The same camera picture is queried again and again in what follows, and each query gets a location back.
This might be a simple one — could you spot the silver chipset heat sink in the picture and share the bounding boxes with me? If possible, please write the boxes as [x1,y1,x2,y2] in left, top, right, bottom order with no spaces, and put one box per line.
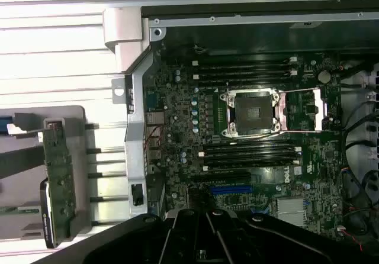
[277,198,306,227]

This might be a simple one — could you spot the green motherboard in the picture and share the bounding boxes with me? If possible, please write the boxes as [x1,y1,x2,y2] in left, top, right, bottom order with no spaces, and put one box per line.
[144,46,349,243]

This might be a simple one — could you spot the grey metal PC case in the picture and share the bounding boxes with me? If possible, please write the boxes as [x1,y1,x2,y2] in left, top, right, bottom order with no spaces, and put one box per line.
[103,0,379,255]

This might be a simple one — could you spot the grey printed parts rack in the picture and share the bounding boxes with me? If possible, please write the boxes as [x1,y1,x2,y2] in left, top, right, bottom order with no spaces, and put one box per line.
[0,105,100,241]

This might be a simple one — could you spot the CPU socket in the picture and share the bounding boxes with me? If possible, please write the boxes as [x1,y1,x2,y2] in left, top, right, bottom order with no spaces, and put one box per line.
[220,88,282,138]

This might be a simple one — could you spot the disk drive with blue carrier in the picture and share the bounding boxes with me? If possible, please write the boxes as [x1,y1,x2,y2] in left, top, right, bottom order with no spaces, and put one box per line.
[0,114,45,181]

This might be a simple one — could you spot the round coin cell battery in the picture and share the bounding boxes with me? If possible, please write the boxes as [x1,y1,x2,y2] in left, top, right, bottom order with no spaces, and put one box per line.
[317,69,332,83]

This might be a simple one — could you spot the red and black wire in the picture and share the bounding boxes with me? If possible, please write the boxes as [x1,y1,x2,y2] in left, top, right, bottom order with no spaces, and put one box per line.
[144,125,164,160]

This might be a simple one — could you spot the black cable bundle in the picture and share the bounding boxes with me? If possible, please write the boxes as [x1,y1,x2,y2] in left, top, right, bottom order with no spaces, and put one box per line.
[337,110,379,247]

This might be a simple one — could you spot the metal socket cover frame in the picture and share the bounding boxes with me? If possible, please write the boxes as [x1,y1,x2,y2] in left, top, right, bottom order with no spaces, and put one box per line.
[280,88,329,132]

